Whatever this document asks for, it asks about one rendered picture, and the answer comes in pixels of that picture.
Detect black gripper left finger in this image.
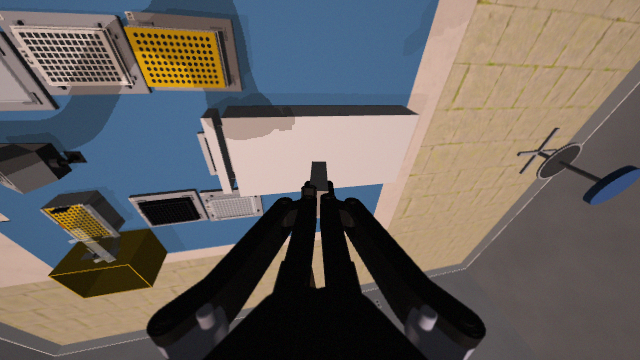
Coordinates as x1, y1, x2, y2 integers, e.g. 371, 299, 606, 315
146, 161, 319, 360

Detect white assay plate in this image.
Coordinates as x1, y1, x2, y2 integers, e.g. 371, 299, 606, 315
10, 26, 135, 86

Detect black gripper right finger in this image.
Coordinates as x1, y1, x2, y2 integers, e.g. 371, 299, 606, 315
318, 161, 486, 360

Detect blue bench mat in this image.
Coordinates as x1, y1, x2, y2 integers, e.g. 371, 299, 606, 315
0, 0, 439, 269

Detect black assay plate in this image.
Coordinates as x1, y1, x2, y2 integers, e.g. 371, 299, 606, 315
137, 197, 200, 226

